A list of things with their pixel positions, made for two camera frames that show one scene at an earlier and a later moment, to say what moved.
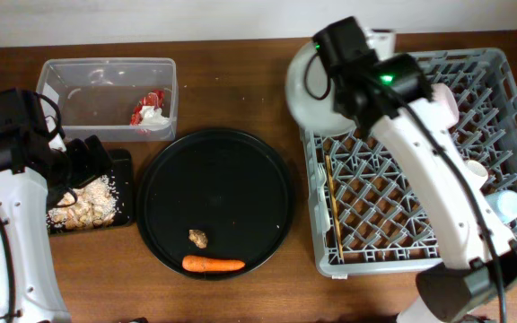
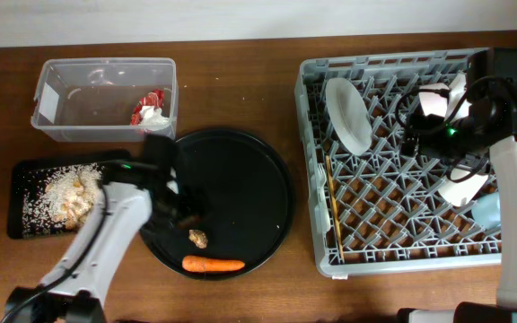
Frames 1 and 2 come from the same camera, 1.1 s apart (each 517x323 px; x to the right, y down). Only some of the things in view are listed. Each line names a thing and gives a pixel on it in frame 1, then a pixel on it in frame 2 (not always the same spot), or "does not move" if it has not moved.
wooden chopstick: x=334 y=205 does not move
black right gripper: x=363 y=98 to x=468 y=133
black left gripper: x=90 y=169 to x=174 y=204
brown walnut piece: x=198 y=237 does not move
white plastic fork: x=321 y=211 does not move
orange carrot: x=197 y=264 does not move
